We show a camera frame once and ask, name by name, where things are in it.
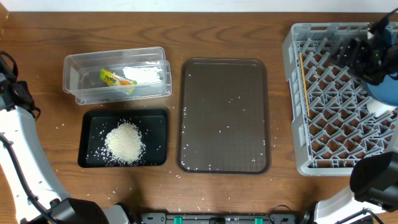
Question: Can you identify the dark blue plate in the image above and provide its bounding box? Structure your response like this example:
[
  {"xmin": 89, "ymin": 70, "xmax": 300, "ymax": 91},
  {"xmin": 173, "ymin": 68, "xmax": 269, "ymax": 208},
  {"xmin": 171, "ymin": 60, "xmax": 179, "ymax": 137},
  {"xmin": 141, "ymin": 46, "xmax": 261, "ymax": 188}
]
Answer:
[{"xmin": 364, "ymin": 29, "xmax": 397, "ymax": 106}]

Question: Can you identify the white cup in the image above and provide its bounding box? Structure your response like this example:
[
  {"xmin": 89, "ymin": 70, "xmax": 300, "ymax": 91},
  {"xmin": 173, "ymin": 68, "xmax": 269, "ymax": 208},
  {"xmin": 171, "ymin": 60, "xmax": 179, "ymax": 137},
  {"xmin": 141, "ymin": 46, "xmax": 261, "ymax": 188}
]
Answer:
[{"xmin": 366, "ymin": 99, "xmax": 396, "ymax": 117}]

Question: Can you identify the wooden chopstick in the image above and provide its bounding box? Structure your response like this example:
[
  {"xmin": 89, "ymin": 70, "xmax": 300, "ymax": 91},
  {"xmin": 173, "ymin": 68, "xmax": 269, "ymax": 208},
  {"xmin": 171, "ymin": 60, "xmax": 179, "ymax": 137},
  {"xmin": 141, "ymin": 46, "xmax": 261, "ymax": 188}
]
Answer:
[{"xmin": 298, "ymin": 52, "xmax": 310, "ymax": 118}]

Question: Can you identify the white green wrapper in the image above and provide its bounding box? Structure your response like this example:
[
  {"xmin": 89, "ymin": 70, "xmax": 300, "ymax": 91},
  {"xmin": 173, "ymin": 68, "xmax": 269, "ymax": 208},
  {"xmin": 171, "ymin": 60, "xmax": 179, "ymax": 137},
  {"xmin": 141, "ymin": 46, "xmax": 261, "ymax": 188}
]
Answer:
[{"xmin": 99, "ymin": 68, "xmax": 137, "ymax": 95}]

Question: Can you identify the pile of white rice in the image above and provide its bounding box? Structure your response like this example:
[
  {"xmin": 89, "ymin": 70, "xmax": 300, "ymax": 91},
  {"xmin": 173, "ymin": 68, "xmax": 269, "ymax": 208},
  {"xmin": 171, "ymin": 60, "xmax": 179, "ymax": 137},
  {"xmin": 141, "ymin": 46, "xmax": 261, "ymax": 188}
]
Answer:
[{"xmin": 94, "ymin": 119, "xmax": 146, "ymax": 166}]

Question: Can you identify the white paper napkin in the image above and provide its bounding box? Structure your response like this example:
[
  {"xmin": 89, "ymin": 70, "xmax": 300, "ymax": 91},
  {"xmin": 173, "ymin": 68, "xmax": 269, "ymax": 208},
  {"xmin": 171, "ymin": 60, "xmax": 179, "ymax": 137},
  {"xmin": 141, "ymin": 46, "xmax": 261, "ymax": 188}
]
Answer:
[{"xmin": 123, "ymin": 67, "xmax": 163, "ymax": 84}]

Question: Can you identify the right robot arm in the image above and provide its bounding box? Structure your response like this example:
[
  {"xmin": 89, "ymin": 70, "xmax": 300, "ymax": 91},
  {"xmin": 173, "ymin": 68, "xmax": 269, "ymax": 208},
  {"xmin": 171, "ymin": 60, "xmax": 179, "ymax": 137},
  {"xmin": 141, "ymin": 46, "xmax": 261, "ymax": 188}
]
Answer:
[{"xmin": 290, "ymin": 16, "xmax": 397, "ymax": 223}]

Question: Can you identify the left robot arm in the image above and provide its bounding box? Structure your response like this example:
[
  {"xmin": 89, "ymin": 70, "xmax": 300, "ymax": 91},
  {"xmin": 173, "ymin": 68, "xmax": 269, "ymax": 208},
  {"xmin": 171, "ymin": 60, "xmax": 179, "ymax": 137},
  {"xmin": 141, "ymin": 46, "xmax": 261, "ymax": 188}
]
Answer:
[{"xmin": 1, "ymin": 52, "xmax": 134, "ymax": 223}]

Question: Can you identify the grey dishwasher rack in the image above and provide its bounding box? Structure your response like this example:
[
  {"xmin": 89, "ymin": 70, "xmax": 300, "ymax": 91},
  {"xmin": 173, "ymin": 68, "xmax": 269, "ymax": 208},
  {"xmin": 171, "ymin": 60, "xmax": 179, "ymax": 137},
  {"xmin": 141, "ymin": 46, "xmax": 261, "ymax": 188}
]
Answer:
[{"xmin": 282, "ymin": 22, "xmax": 397, "ymax": 176}]

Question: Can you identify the black tray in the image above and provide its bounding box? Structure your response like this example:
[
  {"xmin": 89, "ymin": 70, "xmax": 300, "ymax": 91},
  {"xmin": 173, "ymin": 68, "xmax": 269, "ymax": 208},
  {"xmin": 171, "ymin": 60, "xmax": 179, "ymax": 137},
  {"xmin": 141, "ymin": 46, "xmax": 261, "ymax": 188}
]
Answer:
[{"xmin": 78, "ymin": 109, "xmax": 167, "ymax": 168}]

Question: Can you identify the clear plastic bin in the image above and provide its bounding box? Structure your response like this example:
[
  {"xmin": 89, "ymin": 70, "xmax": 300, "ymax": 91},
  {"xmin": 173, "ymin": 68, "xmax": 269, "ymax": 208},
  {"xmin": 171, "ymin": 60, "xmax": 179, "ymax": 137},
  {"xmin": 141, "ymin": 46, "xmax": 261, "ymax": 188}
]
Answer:
[{"xmin": 63, "ymin": 47, "xmax": 172, "ymax": 105}]

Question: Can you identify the brown serving tray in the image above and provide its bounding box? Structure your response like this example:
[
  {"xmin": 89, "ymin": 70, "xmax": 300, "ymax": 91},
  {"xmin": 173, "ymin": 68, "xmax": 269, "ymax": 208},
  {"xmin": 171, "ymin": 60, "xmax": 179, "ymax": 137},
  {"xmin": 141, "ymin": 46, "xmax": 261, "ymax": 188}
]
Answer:
[{"xmin": 177, "ymin": 58, "xmax": 271, "ymax": 175}]

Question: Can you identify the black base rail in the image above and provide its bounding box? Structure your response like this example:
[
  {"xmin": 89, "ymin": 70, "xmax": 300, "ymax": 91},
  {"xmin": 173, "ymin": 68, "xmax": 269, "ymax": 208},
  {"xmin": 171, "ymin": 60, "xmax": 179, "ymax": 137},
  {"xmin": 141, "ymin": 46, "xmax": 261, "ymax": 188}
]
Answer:
[{"xmin": 136, "ymin": 213, "xmax": 302, "ymax": 224}]

